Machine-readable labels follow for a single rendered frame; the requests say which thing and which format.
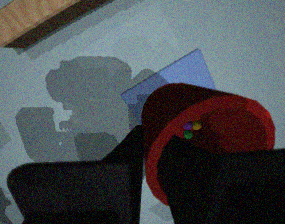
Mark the green marble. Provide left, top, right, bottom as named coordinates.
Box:
left=183, top=130, right=193, bottom=139

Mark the yellow marble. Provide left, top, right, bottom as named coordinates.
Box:
left=193, top=120, right=201, bottom=130

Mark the dark red cup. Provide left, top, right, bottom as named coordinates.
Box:
left=141, top=82, right=276, bottom=206

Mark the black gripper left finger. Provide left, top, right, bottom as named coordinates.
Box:
left=7, top=125, right=144, bottom=224

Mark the tan flat bar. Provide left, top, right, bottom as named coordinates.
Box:
left=0, top=0, right=109, bottom=48

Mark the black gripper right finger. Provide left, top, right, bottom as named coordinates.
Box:
left=157, top=134, right=285, bottom=224

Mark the purple marble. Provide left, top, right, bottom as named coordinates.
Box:
left=183, top=121, right=193, bottom=130

